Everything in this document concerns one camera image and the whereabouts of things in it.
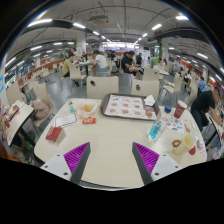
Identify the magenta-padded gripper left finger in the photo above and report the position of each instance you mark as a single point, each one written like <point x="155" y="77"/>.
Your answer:
<point x="75" y="160"/>

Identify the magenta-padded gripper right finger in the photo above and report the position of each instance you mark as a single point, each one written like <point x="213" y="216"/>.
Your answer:
<point x="148" y="160"/>

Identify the clear blue-capped water bottle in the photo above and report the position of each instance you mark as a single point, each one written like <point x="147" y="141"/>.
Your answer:
<point x="158" y="128"/>

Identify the red table card holder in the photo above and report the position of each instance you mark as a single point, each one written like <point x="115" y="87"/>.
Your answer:
<point x="53" y="134"/>

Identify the white card with pink border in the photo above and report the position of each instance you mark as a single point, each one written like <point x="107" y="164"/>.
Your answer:
<point x="66" y="120"/>

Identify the small red sauce packet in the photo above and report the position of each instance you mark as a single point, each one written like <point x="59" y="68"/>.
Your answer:
<point x="187" y="128"/>
<point x="89" y="120"/>

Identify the colourful sticker sheet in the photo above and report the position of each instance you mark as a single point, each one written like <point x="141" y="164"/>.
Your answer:
<point x="176" y="126"/>

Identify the flat round red coaster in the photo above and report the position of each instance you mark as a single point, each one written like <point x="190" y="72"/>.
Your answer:
<point x="192" y="151"/>

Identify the clear bag of fried food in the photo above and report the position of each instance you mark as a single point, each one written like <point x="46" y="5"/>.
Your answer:
<point x="87" y="108"/>

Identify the white sign with red text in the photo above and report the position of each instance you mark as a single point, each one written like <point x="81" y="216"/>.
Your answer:
<point x="202" y="151"/>

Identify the brown food tray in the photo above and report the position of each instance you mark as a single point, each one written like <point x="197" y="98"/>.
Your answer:
<point x="128" y="108"/>

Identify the red paper cup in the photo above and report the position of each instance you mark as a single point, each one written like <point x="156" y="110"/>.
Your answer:
<point x="180" y="110"/>

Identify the white paper napkin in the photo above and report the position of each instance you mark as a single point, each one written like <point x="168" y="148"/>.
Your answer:
<point x="149" y="100"/>

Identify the pink bag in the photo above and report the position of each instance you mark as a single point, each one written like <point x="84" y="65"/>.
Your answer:
<point x="40" y="110"/>

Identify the beige canteen table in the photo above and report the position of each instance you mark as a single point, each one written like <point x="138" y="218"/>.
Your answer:
<point x="20" y="121"/>
<point x="216" y="125"/>

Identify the person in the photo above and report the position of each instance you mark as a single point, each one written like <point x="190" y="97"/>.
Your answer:
<point x="202" y="85"/>
<point x="127" y="65"/>
<point x="100" y="61"/>
<point x="203" y="105"/>
<point x="66" y="66"/>

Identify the group of beige canteen chairs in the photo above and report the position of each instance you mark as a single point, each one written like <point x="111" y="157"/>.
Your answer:
<point x="77" y="71"/>

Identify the ceiling strip lights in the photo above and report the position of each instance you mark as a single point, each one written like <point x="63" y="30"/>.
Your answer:
<point x="40" y="22"/>

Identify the ceiling air conditioner unit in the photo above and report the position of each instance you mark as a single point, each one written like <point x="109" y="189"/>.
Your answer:
<point x="99" y="19"/>

